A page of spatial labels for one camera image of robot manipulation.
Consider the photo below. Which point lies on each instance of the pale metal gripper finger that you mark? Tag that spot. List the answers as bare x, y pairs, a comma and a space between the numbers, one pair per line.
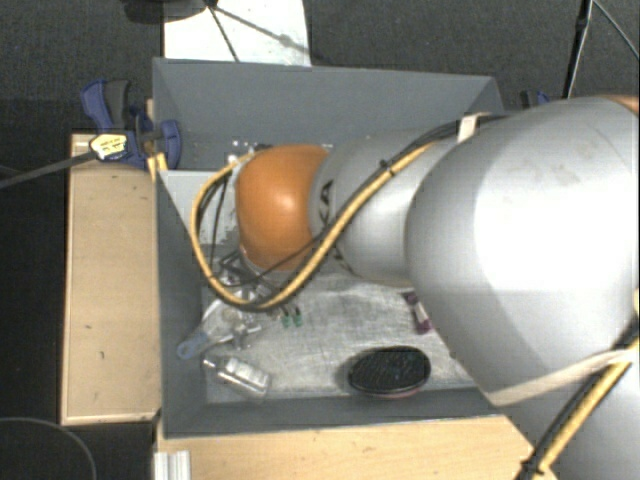
248, 332
231, 314

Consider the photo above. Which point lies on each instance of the pale wood board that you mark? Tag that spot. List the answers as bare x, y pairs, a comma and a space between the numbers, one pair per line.
110, 288

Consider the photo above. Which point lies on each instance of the black oval brush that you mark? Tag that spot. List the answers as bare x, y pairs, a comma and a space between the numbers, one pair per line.
389, 371

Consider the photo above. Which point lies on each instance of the purple small tube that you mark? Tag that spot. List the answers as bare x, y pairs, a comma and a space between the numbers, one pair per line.
420, 314

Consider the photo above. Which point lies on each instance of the grey metal bin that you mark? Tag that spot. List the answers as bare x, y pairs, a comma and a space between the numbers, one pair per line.
320, 108

